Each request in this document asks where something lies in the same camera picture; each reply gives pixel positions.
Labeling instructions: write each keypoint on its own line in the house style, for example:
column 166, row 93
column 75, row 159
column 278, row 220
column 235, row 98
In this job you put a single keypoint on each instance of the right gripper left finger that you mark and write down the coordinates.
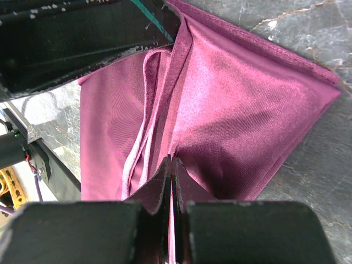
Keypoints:
column 130, row 231

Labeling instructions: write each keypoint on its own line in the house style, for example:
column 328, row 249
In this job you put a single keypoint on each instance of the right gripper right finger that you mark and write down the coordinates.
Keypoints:
column 206, row 230

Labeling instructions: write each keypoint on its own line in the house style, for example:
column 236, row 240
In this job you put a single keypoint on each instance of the purple cloth napkin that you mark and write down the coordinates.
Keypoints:
column 230, row 105

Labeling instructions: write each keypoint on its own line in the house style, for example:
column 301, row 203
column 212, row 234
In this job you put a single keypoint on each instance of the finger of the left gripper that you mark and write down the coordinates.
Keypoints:
column 46, row 44

